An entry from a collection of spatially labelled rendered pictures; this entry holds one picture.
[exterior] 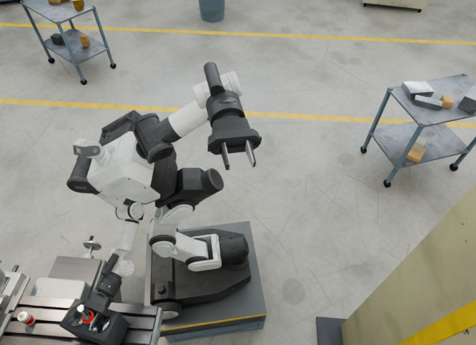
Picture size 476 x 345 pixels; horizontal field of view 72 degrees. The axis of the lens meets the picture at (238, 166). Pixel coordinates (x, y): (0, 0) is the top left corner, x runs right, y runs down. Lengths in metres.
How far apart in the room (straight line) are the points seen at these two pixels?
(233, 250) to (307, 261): 0.99
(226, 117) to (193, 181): 0.74
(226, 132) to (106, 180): 0.71
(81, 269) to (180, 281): 0.59
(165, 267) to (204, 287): 0.28
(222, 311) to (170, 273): 0.41
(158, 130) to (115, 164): 0.22
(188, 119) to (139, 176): 0.30
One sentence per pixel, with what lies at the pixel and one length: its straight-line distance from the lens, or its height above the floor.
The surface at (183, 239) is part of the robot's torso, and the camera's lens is 2.00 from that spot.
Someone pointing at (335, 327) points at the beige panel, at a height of 0.03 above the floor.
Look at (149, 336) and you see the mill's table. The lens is 1.77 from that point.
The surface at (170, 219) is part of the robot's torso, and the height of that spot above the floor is 1.27.
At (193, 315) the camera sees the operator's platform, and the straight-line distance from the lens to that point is 2.32.
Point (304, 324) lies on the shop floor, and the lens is 2.74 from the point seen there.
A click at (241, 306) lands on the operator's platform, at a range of 2.31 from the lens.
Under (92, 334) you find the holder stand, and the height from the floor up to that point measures 1.12.
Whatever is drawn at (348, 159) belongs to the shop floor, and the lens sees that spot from 3.64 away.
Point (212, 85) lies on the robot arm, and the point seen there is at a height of 2.14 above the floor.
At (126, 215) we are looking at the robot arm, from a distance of 1.63.
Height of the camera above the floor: 2.62
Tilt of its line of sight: 51 degrees down
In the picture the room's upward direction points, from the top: straight up
